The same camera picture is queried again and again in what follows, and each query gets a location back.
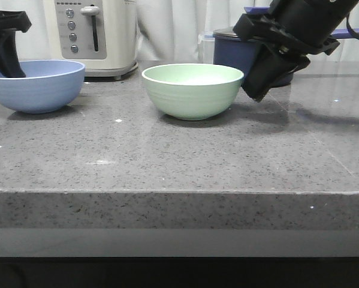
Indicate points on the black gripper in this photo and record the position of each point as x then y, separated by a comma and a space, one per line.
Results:
12, 21
271, 66

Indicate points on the blue bowl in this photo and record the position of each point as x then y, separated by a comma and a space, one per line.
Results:
48, 86

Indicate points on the green bowl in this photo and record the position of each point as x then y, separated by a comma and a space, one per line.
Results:
192, 91

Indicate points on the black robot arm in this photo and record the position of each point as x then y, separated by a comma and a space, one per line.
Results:
310, 21

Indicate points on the dark blue saucepan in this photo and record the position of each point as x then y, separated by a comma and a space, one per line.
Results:
231, 51

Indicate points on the glass pot lid blue knob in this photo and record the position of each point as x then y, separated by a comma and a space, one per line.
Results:
254, 10

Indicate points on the clear plastic container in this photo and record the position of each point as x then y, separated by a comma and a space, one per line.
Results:
206, 43

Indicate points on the cream white toaster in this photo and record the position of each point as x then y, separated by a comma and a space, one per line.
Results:
98, 33

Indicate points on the white curtain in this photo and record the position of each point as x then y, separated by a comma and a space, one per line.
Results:
168, 30

